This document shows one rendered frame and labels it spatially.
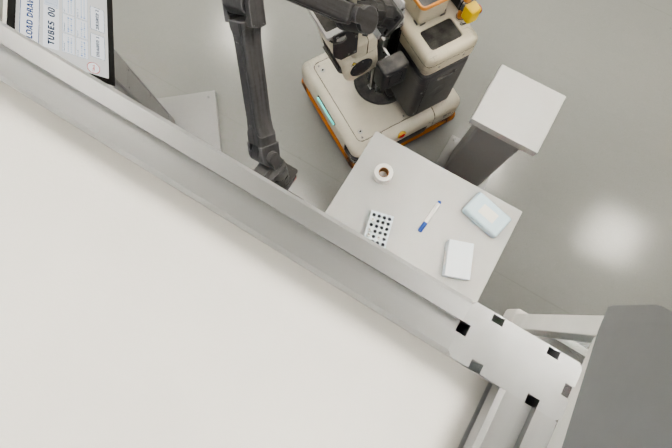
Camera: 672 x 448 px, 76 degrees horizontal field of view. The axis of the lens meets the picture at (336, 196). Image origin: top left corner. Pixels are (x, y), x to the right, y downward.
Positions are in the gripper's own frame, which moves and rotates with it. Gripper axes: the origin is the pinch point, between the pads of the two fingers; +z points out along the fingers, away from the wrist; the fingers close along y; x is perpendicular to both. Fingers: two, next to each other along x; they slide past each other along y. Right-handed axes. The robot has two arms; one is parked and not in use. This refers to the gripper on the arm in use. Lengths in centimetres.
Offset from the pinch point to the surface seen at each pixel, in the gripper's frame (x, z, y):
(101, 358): 22, -100, 39
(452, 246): 58, 14, -15
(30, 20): -91, -20, -1
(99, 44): -81, -5, -10
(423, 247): 50, 19, -11
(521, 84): 53, 17, -89
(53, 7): -93, -16, -9
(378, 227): 32.7, 15.7, -8.4
